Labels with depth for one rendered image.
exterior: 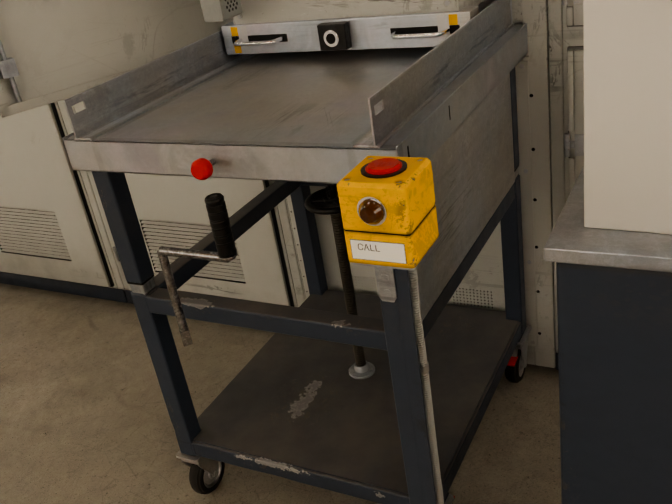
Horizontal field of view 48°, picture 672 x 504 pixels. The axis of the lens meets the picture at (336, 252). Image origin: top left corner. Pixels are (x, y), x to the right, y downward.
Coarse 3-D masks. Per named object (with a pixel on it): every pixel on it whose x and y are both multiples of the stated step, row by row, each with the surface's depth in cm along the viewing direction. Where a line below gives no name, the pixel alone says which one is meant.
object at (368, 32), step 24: (240, 24) 158; (264, 24) 154; (288, 24) 152; (312, 24) 149; (360, 24) 145; (384, 24) 143; (408, 24) 140; (432, 24) 138; (264, 48) 157; (288, 48) 154; (312, 48) 152; (360, 48) 147; (384, 48) 145
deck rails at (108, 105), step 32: (480, 32) 138; (160, 64) 145; (192, 64) 153; (224, 64) 161; (416, 64) 113; (448, 64) 125; (96, 96) 131; (128, 96) 138; (160, 96) 145; (384, 96) 104; (416, 96) 114; (96, 128) 132; (384, 128) 105
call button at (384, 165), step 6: (372, 162) 82; (378, 162) 82; (384, 162) 81; (390, 162) 81; (396, 162) 81; (366, 168) 81; (372, 168) 80; (378, 168) 80; (384, 168) 80; (390, 168) 80; (396, 168) 80; (378, 174) 80
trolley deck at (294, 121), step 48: (432, 48) 148; (192, 96) 143; (240, 96) 138; (288, 96) 133; (336, 96) 128; (480, 96) 131; (96, 144) 127; (144, 144) 122; (192, 144) 117; (240, 144) 113; (288, 144) 110; (336, 144) 107; (384, 144) 104; (432, 144) 112
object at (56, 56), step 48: (0, 0) 149; (48, 0) 155; (96, 0) 160; (144, 0) 166; (192, 0) 173; (0, 48) 150; (48, 48) 157; (96, 48) 163; (144, 48) 169; (0, 96) 152; (48, 96) 157
